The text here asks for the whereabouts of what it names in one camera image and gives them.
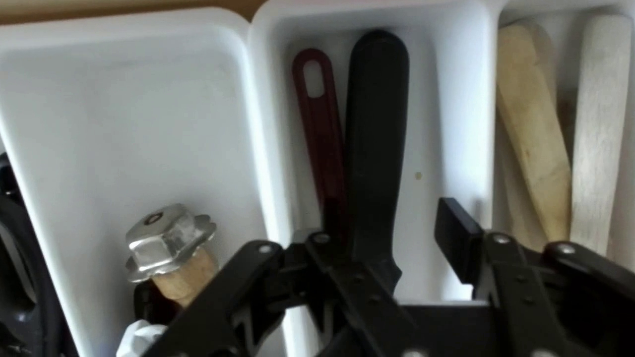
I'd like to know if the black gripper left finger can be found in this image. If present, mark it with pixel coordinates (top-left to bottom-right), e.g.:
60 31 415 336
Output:
141 229 425 357

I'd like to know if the tan wooden spatula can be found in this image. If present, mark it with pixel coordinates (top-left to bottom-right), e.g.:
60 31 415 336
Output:
497 21 574 243

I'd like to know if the white cutlery tray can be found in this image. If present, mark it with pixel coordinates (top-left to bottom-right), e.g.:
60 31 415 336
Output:
0 0 635 357

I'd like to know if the pale wooden spatula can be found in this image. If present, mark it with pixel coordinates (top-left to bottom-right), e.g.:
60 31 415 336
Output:
570 13 635 255

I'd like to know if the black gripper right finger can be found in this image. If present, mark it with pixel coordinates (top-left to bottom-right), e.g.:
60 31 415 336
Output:
435 195 635 357

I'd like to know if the dark red utensil handle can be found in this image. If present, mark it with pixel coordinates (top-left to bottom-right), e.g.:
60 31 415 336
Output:
290 45 352 243

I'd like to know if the cork stopper with metal cap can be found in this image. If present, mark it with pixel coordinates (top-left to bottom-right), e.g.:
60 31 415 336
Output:
125 201 223 308

